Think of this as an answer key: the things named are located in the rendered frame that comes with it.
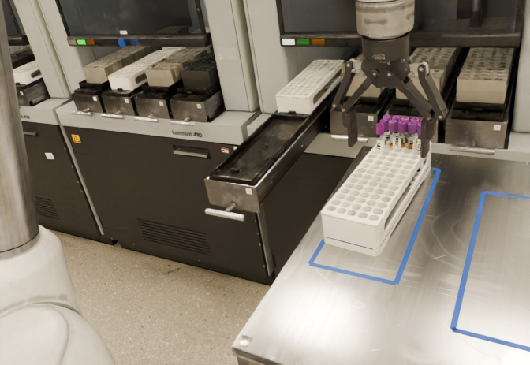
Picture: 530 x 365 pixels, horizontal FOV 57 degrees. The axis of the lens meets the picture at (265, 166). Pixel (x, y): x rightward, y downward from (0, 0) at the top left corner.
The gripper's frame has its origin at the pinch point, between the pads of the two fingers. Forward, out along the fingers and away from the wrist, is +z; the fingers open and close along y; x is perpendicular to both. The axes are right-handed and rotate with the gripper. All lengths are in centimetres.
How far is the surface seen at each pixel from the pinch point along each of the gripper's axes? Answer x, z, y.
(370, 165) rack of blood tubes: -1.4, 4.4, -2.9
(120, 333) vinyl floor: -7, 93, -103
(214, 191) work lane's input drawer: -6.8, 14.9, -38.8
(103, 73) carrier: 34, 7, -119
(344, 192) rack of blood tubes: -10.4, 5.3, -4.2
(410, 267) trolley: -18.8, 10.6, 10.3
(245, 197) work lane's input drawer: -6.0, 15.2, -30.5
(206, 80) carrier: 38, 7, -75
